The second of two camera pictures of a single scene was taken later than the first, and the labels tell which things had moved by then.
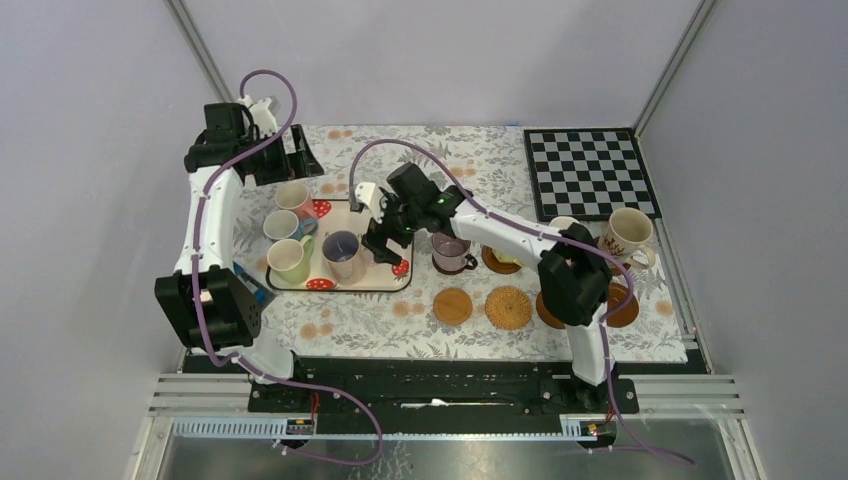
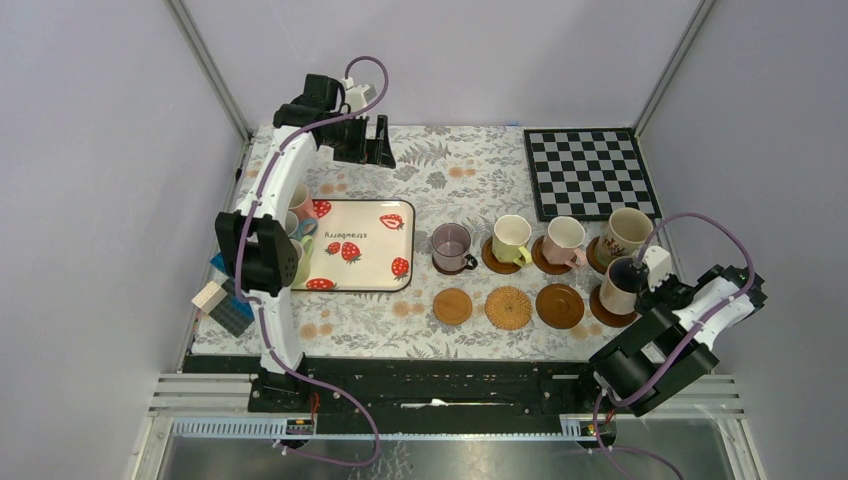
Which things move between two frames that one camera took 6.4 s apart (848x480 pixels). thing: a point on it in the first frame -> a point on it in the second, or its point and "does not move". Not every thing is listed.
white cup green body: (290, 259) does not move
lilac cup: (347, 257) -> (613, 298)
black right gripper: (378, 235) -> (648, 300)
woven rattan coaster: (508, 308) does not move
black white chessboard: (587, 173) does not move
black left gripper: (291, 166) -> (373, 151)
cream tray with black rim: (336, 215) does not move
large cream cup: (629, 235) does not move
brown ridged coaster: (498, 266) does not move
